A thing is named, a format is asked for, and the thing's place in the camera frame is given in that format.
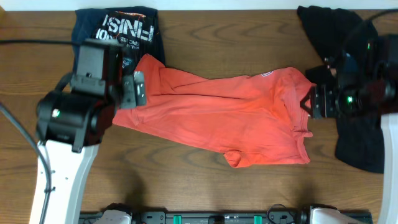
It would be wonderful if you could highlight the red-orange t-shirt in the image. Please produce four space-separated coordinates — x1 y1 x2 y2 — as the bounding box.
113 55 312 168

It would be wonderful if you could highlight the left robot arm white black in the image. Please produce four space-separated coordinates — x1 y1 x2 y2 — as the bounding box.
29 71 146 223

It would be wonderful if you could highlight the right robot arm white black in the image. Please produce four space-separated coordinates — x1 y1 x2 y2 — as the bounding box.
300 34 397 223

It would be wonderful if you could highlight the black garment pile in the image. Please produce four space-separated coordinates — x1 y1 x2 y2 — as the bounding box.
297 6 384 174

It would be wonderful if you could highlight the folded navy printed t-shirt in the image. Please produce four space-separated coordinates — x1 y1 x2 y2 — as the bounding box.
72 6 165 75

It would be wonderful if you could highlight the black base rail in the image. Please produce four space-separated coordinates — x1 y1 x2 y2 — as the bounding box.
78 204 373 224

